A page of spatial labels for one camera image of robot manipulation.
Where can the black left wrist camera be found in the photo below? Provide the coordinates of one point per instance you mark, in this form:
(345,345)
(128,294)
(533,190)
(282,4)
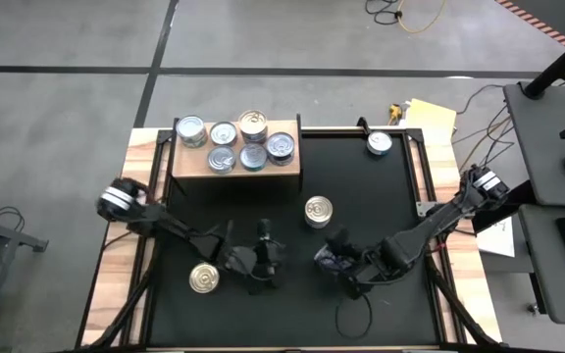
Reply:
(264,229)

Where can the wooden shelf black frame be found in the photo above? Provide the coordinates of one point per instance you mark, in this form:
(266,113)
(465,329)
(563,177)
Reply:
(189,166)

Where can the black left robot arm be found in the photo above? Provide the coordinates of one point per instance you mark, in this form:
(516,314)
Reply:
(184,233)

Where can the teal tuna can with barcode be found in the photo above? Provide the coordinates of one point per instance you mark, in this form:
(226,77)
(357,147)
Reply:
(253,156)

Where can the dark label tuna can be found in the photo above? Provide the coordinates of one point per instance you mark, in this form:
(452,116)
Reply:
(280,144)

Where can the white green label tuna can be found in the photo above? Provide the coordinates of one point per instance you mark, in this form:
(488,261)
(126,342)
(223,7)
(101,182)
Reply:
(190,128)

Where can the Bumble Bee light tuna can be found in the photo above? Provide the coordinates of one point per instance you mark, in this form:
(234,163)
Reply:
(319,226)
(193,145)

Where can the navy label tuna can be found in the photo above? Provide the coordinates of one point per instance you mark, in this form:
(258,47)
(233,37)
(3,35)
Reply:
(282,161)

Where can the white paper sheet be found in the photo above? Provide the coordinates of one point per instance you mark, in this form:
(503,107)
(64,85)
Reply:
(500,242)

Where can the blue label tuna can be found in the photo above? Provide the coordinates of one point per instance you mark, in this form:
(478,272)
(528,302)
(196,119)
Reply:
(329,263)

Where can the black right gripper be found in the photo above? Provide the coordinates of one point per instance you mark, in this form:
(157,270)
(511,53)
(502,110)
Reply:
(378,262)

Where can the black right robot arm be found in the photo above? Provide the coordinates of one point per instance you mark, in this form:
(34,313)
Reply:
(429,226)

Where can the black metal table frame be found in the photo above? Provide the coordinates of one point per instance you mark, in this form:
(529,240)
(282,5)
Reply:
(147,314)

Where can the yellow paper folder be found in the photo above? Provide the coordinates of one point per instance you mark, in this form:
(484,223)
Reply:
(432,117)

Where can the silver-top reddish-side tuna can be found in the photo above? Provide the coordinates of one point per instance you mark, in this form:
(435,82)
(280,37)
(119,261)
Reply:
(223,132)

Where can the black slanted pole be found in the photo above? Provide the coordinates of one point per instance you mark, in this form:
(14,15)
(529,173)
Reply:
(559,64)

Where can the gold-lid red-band tuna can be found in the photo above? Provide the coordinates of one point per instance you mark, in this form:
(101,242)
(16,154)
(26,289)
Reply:
(254,142)

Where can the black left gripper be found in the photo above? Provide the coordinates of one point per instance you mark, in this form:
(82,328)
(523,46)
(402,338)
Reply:
(265,262)

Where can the tall red blue label can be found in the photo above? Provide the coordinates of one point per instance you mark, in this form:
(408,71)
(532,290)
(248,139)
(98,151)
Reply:
(319,210)
(252,121)

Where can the grey side desk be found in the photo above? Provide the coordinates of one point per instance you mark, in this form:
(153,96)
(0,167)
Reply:
(537,147)
(542,274)

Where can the yellow black hand tool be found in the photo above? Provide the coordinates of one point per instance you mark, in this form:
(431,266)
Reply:
(395,114)

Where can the grey metal stand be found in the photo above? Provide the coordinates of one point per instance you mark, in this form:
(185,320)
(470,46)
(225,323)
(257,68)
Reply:
(8,235)

